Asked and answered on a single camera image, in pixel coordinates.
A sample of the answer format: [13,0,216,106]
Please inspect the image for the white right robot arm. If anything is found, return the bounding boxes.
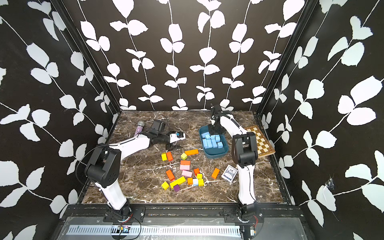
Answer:
[208,105,258,218]

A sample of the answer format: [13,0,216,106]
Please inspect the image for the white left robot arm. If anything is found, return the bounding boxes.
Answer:
[85,120,186,211]

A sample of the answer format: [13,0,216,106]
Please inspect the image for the red upright block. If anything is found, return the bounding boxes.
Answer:
[166,152,173,161]

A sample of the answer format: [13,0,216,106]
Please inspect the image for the teal plastic tray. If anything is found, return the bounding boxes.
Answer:
[199,126,229,159]

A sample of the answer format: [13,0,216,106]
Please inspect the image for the lime green block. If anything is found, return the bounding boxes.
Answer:
[181,153,188,160]

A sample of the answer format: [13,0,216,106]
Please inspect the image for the red flat block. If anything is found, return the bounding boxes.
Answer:
[180,160,191,166]

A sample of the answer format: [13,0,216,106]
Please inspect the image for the long orange block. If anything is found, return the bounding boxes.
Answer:
[185,149,199,156]

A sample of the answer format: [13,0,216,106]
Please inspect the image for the orange upright block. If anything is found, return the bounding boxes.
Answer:
[166,170,175,182]

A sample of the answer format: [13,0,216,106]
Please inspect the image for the pink block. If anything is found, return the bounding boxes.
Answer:
[182,170,193,178]

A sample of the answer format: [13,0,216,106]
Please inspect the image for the long yellow block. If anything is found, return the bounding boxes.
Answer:
[170,176,186,189]

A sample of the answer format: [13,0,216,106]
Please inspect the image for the small yellow block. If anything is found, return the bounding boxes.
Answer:
[162,182,170,190]

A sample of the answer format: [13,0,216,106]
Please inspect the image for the purple small block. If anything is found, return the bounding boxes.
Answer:
[174,185,181,192]

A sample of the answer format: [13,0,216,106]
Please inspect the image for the orange lone block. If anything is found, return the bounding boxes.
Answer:
[211,168,220,180]

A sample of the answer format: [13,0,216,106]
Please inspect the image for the blue playing card deck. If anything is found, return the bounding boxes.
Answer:
[222,165,238,183]

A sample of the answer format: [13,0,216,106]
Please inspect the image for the wooden chessboard box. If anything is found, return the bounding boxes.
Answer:
[245,125,276,158]

